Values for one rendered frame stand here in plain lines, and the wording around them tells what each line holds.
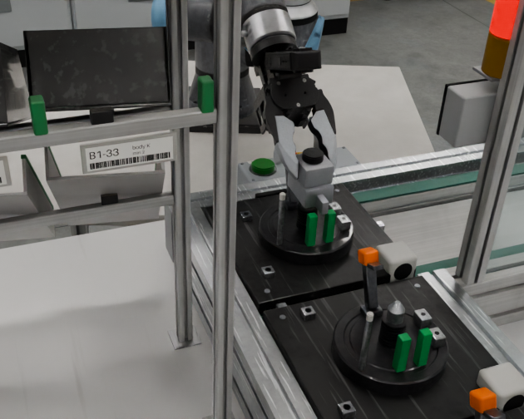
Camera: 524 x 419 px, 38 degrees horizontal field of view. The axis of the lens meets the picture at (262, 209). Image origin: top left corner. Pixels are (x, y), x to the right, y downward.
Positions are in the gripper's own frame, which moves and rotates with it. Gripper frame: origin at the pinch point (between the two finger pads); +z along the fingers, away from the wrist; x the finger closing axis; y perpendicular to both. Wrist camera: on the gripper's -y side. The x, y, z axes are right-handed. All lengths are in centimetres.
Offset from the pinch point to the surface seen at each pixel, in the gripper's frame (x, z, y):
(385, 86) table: -51, -38, 59
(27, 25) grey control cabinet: 16, -186, 251
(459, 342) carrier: -9.5, 28.4, -6.0
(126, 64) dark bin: 28.4, -2.6, -28.7
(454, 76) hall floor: -196, -118, 227
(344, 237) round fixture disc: -4.1, 9.5, 6.0
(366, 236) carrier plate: -8.7, 9.4, 8.5
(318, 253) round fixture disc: 1.2, 11.4, 4.7
